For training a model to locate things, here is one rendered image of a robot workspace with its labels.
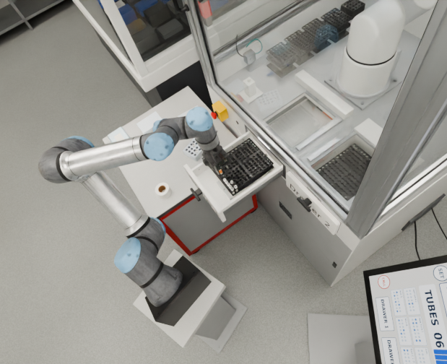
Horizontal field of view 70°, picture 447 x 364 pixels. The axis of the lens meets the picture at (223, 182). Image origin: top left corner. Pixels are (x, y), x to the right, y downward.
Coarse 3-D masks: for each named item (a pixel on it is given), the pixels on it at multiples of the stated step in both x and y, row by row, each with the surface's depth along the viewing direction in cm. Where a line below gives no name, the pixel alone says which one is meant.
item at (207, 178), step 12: (228, 144) 147; (192, 168) 145; (204, 168) 148; (276, 168) 144; (204, 180) 147; (216, 180) 146; (264, 180) 136; (216, 192) 143; (228, 192) 142; (240, 192) 141; (252, 192) 137; (228, 204) 133
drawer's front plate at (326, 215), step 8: (288, 176) 132; (288, 184) 138; (296, 184) 129; (296, 192) 135; (304, 192) 127; (312, 200) 124; (312, 208) 130; (320, 208) 122; (328, 216) 120; (328, 224) 125; (336, 224) 118; (336, 232) 125
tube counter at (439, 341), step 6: (432, 336) 83; (438, 336) 81; (444, 336) 80; (432, 342) 82; (438, 342) 81; (444, 342) 80; (432, 348) 82; (438, 348) 81; (444, 348) 79; (438, 354) 80; (444, 354) 79; (438, 360) 80; (444, 360) 79
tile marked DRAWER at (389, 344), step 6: (384, 342) 93; (390, 342) 91; (396, 342) 90; (384, 348) 92; (390, 348) 91; (396, 348) 89; (384, 354) 92; (390, 354) 90; (396, 354) 89; (384, 360) 91; (390, 360) 90; (396, 360) 88
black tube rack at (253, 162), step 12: (240, 144) 145; (252, 144) 148; (240, 156) 142; (252, 156) 141; (264, 156) 141; (228, 168) 141; (240, 168) 140; (252, 168) 142; (264, 168) 141; (228, 180) 138; (240, 180) 140; (252, 180) 139
